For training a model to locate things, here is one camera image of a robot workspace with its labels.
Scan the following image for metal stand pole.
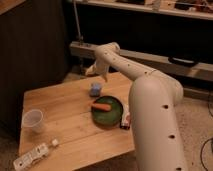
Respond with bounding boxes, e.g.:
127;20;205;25
73;0;83;45

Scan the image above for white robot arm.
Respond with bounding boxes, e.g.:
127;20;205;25
86;42;189;171

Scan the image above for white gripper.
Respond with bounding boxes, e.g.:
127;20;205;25
85;60;109;82

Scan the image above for black case handle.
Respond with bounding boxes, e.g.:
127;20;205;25
168;57;198;67

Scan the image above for wooden shelf board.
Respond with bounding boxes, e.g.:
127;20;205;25
65;0;213;22

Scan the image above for small red white box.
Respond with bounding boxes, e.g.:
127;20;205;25
120;105;131;130

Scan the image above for orange carrot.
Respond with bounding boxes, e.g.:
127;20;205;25
91;103;111;111

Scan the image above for long grey case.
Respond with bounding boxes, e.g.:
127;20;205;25
69;41;213;82

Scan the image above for wooden table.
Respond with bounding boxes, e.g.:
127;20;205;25
19;77;137;171

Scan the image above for white ceramic cup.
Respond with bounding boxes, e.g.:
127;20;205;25
21;109;45;133

